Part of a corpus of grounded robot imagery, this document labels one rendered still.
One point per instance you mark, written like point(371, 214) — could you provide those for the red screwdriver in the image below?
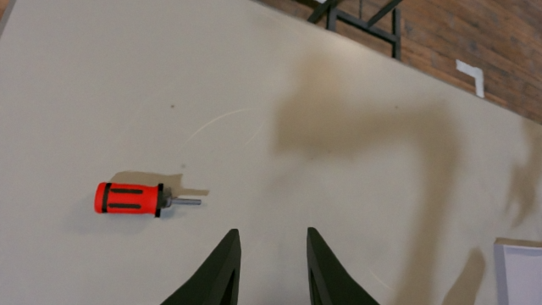
point(128, 199)

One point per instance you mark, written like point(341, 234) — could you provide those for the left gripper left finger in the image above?
point(216, 282)

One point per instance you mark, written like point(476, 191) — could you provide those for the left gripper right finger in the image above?
point(329, 282)

